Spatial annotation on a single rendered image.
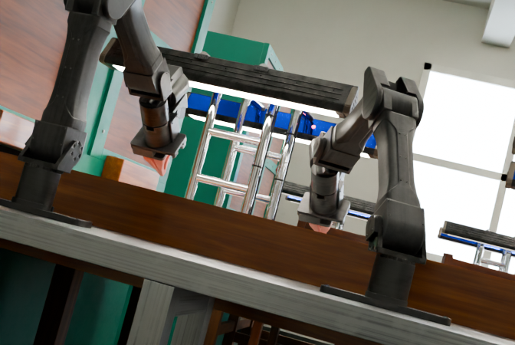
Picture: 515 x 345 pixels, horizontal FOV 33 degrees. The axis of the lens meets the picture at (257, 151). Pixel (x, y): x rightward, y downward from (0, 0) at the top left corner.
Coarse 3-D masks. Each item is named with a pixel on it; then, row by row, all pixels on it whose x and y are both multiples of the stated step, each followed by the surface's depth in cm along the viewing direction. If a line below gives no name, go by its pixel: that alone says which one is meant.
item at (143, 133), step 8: (144, 128) 176; (152, 128) 176; (160, 128) 175; (168, 128) 177; (136, 136) 181; (144, 136) 179; (152, 136) 177; (160, 136) 177; (168, 136) 178; (184, 136) 181; (136, 144) 179; (144, 144) 179; (152, 144) 178; (160, 144) 178; (168, 144) 179; (176, 144) 179; (160, 152) 178; (168, 152) 177; (176, 152) 178
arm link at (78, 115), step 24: (72, 0) 147; (96, 0) 145; (72, 24) 147; (96, 24) 145; (72, 48) 146; (96, 48) 148; (72, 72) 145; (72, 96) 145; (48, 120) 145; (72, 120) 144; (48, 144) 144
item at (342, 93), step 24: (120, 48) 207; (168, 48) 206; (192, 72) 200; (216, 72) 199; (240, 72) 199; (264, 72) 198; (288, 72) 198; (264, 96) 195; (288, 96) 193; (312, 96) 192; (336, 96) 191
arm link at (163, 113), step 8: (144, 104) 173; (152, 104) 172; (160, 104) 173; (168, 104) 178; (144, 112) 173; (152, 112) 172; (160, 112) 173; (168, 112) 175; (144, 120) 175; (152, 120) 174; (160, 120) 174; (168, 120) 176
